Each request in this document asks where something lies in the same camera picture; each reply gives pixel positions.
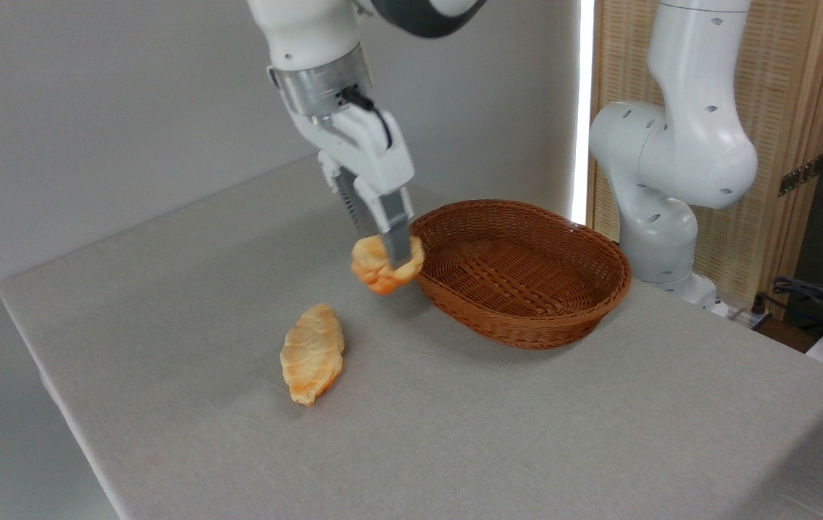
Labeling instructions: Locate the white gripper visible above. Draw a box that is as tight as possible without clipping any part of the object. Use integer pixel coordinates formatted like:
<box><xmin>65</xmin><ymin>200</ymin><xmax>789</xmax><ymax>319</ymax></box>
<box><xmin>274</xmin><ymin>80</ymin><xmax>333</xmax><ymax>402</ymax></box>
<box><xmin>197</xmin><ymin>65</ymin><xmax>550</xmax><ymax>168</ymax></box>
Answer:
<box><xmin>267</xmin><ymin>65</ymin><xmax>416</xmax><ymax>269</ymax></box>

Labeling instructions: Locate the dark metal screen hinge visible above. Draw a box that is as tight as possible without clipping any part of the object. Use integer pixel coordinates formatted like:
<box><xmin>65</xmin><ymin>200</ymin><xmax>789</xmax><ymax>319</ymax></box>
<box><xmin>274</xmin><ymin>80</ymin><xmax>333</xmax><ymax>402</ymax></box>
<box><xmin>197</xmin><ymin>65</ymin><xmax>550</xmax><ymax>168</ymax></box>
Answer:
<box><xmin>778</xmin><ymin>155</ymin><xmax>823</xmax><ymax>197</ymax></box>

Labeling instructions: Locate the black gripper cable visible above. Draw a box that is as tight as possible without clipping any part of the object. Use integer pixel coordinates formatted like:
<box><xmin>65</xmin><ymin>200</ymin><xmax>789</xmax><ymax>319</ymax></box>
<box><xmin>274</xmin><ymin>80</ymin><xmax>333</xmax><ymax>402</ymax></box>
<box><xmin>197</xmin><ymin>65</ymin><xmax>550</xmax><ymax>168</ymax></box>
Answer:
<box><xmin>339</xmin><ymin>86</ymin><xmax>394</xmax><ymax>150</ymax></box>

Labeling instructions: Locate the long twisted bread loaf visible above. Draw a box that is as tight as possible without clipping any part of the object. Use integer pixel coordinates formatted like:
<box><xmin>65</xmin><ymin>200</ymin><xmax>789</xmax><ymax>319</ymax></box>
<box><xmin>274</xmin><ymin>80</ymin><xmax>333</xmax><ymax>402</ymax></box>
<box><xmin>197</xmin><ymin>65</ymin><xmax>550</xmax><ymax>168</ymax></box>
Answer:
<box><xmin>280</xmin><ymin>303</ymin><xmax>346</xmax><ymax>407</ymax></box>

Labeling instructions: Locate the grey tablecloth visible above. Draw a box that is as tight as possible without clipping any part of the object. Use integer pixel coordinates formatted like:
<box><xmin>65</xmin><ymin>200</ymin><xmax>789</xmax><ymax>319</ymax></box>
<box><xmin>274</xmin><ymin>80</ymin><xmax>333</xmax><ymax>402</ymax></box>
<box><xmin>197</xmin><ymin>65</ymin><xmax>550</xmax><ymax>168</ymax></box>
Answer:
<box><xmin>0</xmin><ymin>155</ymin><xmax>823</xmax><ymax>520</ymax></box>

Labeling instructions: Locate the round bread bun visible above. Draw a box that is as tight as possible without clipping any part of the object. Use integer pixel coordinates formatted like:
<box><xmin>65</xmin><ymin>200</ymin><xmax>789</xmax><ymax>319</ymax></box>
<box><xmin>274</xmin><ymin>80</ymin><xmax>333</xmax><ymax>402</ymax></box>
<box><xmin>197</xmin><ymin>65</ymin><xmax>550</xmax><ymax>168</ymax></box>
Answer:
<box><xmin>350</xmin><ymin>233</ymin><xmax>426</xmax><ymax>296</ymax></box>

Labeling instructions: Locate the brown wicker oval basket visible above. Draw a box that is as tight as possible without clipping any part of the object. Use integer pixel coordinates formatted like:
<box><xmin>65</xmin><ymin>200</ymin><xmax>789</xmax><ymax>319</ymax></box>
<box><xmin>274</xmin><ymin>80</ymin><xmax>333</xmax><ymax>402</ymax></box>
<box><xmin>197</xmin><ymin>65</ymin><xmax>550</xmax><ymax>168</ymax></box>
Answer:
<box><xmin>408</xmin><ymin>199</ymin><xmax>633</xmax><ymax>351</ymax></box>

